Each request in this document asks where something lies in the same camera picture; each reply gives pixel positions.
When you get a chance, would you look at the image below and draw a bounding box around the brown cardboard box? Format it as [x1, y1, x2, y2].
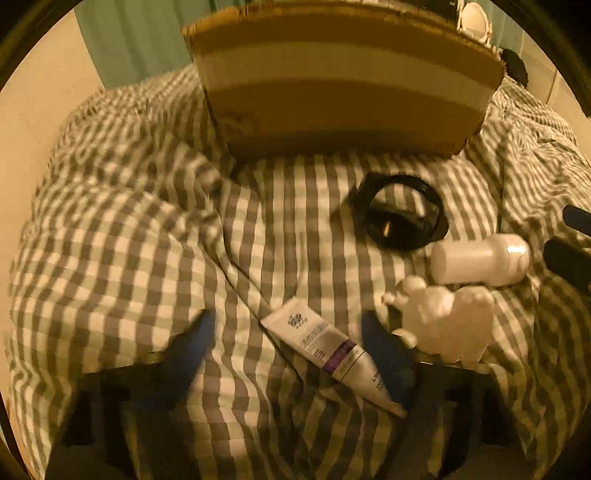
[182, 1, 505, 160]

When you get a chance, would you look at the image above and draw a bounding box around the black backpack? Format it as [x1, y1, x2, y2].
[500, 49, 529, 88]

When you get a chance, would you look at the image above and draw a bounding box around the black tape roll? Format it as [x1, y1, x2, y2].
[349, 172, 449, 252]

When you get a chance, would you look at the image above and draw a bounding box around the white cream tube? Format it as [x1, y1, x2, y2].
[262, 297, 407, 418]

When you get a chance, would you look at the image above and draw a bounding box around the white animal figurine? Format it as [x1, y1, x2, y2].
[382, 275, 495, 367]

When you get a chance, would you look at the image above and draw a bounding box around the grey checkered duvet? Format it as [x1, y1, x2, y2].
[6, 67, 590, 479]

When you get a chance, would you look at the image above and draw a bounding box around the white bottle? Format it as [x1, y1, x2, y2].
[430, 234, 531, 287]

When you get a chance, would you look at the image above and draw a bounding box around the oval vanity mirror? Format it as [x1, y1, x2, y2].
[458, 1, 493, 47]

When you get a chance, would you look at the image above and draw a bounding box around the green curtain left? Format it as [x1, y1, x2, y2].
[74, 0, 245, 89]

